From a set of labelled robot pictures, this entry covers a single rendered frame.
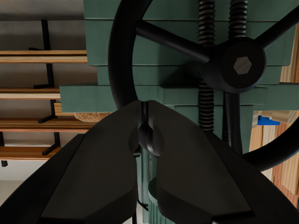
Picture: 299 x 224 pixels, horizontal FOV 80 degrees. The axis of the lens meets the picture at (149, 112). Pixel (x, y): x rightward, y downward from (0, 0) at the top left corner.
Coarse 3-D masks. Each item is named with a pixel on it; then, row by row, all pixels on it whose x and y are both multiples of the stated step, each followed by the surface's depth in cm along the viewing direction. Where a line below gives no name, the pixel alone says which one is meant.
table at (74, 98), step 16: (64, 96) 38; (80, 96) 39; (96, 96) 39; (112, 96) 39; (144, 96) 39; (160, 96) 33; (176, 96) 30; (192, 96) 30; (224, 96) 30; (256, 96) 30; (272, 96) 40; (288, 96) 41; (64, 112) 39; (80, 112) 40
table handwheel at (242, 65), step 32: (128, 0) 18; (128, 32) 19; (160, 32) 20; (128, 64) 20; (192, 64) 32; (224, 64) 19; (256, 64) 19; (128, 96) 20; (288, 128) 24; (256, 160) 23
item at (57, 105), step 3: (57, 102) 55; (60, 102) 55; (54, 105) 54; (57, 105) 54; (60, 105) 54; (57, 108) 54; (60, 108) 54; (57, 111) 55; (60, 111) 55; (57, 114) 55; (60, 114) 55; (63, 114) 55; (66, 114) 55; (69, 114) 55; (72, 114) 55
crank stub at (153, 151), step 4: (148, 132) 17; (152, 132) 16; (148, 136) 17; (152, 136) 16; (148, 140) 16; (152, 140) 16; (148, 144) 16; (152, 144) 16; (148, 148) 16; (152, 148) 16; (152, 152) 16; (156, 152) 16
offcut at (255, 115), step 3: (255, 111) 42; (258, 111) 43; (255, 114) 43; (258, 114) 44; (255, 117) 43; (255, 120) 43; (252, 123) 42; (255, 123) 44; (252, 126) 43; (255, 126) 44
